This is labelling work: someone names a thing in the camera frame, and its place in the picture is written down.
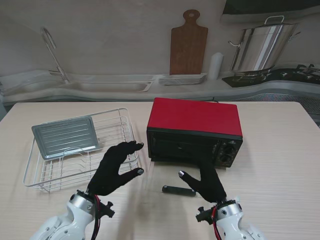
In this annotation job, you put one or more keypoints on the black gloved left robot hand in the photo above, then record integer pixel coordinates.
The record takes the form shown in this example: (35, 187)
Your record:
(110, 172)

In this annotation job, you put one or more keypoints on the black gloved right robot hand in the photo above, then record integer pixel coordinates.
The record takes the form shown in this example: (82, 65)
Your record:
(210, 185)

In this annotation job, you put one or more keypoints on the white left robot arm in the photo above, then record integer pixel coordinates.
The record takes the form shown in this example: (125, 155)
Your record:
(75, 215)

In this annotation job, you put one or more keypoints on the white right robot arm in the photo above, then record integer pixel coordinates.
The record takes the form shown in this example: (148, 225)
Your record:
(230, 220)

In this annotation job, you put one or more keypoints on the black oven timer knob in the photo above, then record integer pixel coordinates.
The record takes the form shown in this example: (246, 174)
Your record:
(227, 158)

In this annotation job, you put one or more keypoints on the black oven temperature knob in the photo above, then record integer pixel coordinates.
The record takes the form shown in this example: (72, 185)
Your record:
(228, 150)

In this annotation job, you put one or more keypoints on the red and black toaster oven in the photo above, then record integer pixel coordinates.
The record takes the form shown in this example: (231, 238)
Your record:
(192, 117)

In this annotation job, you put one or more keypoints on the small white paper scrap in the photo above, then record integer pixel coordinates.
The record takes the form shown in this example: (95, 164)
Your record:
(237, 198)

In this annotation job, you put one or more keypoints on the steel kitchen sink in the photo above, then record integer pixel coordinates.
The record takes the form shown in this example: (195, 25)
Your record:
(107, 87)

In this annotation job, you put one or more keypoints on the stack of white plates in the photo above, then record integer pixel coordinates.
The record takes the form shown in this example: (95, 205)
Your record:
(182, 79)

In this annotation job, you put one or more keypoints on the white cylindrical bottle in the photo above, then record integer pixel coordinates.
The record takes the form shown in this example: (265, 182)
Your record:
(215, 66)

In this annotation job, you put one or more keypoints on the black gas stove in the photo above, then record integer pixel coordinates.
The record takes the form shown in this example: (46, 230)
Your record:
(275, 76)

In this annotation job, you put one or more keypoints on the chrome kitchen faucet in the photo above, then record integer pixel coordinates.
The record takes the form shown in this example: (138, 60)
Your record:
(53, 55)

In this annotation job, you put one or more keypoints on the brown wooden cutting board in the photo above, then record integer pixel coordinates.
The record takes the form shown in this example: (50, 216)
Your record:
(188, 47)

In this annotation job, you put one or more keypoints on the stainless steel stockpot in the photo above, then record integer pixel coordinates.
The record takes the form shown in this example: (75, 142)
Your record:
(262, 47)

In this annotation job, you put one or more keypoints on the dark range hood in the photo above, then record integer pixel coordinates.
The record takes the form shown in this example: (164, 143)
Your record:
(270, 7)

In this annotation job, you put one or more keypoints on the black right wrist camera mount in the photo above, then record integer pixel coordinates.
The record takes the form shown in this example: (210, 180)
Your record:
(202, 216)

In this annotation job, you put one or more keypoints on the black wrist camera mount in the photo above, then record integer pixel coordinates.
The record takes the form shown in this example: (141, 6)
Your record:
(108, 212)
(202, 216)

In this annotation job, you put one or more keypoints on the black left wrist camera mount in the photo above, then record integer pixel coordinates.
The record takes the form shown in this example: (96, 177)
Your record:
(108, 212)

